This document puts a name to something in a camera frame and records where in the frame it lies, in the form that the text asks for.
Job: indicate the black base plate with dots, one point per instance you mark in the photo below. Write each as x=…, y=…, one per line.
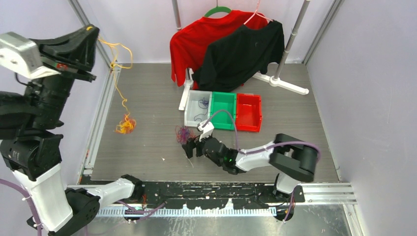
x=208, y=195

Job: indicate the black t-shirt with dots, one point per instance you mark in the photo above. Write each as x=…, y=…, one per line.
x=232, y=60

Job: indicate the red plastic bin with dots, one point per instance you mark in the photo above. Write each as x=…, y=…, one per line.
x=249, y=112

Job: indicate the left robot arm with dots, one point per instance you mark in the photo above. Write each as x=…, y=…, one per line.
x=28, y=146

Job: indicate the green plastic bin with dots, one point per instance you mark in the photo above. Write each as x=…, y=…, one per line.
x=223, y=101

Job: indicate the white clothes rack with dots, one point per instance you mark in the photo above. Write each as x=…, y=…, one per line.
x=275, y=80

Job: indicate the red t-shirt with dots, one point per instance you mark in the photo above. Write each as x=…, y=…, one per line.
x=188, y=46

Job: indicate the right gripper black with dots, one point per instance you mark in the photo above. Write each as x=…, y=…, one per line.
x=191, y=144

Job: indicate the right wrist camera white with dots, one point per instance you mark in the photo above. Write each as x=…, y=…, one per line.
x=206, y=128

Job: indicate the green clothes hanger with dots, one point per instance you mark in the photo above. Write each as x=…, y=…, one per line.
x=218, y=9

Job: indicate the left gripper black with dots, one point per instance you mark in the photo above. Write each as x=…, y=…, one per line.
x=77, y=48

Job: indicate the white plastic bin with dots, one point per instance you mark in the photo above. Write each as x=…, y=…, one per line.
x=197, y=107

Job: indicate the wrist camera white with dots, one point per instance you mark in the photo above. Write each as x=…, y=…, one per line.
x=206, y=128
x=21, y=55

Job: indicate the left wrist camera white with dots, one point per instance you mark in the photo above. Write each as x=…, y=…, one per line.
x=21, y=55

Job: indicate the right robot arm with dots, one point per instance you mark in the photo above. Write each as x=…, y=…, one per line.
x=294, y=159

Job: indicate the pink clothes hanger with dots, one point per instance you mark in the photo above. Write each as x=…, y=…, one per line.
x=257, y=15

